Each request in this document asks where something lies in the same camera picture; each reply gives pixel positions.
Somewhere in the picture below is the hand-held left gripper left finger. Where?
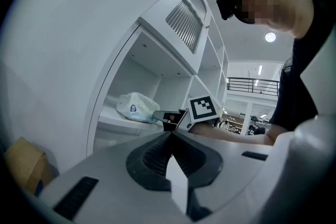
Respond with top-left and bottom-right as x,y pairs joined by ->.
125,131 -> 173,191

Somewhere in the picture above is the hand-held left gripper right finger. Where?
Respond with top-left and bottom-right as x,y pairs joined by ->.
172,131 -> 224,189

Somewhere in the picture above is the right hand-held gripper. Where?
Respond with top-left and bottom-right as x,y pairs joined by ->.
152,95 -> 222,132

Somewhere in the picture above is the white shelf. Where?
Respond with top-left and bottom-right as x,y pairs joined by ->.
86,0 -> 229,158

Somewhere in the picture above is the person's right forearm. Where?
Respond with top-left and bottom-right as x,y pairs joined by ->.
191,122 -> 279,147

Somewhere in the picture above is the black metal railing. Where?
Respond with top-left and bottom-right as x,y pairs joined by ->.
226,77 -> 280,97

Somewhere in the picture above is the brown cardboard box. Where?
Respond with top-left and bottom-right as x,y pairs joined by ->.
3,136 -> 54,197

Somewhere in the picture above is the person's black shirt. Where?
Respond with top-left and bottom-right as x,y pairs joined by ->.
268,0 -> 336,132

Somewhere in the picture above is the person's head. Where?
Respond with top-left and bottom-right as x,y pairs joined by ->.
230,0 -> 315,40

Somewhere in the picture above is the black head-worn camera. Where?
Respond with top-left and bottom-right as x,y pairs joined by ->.
216,0 -> 237,22

